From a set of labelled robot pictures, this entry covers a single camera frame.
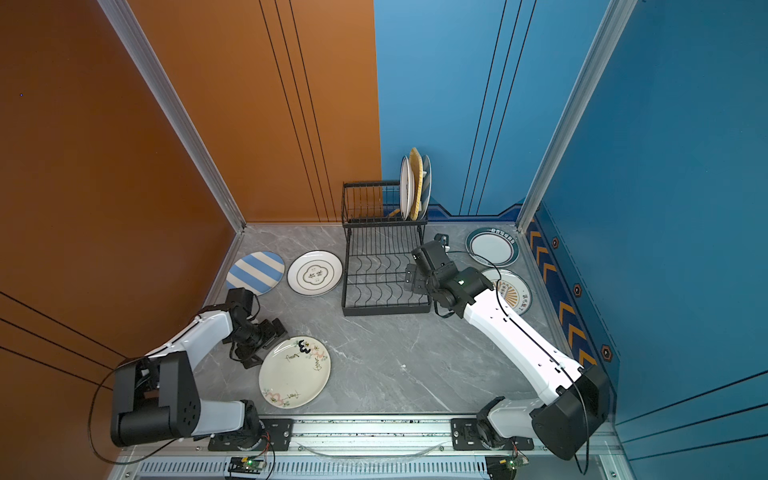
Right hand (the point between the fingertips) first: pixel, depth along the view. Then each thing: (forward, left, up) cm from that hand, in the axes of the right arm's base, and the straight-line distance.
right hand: (426, 277), depth 78 cm
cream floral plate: (-17, +37, -22) cm, 47 cm away
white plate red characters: (+33, +4, +4) cm, 34 cm away
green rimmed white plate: (+29, -28, -21) cm, 46 cm away
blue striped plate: (+17, +57, -20) cm, 63 cm away
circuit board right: (-39, -18, -23) cm, 48 cm away
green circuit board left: (-39, +44, -22) cm, 63 cm away
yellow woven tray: (+25, +2, +11) cm, 27 cm away
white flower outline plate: (+16, +37, -20) cm, 46 cm away
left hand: (-9, +43, -20) cm, 48 cm away
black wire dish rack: (+25, +16, -18) cm, 35 cm away
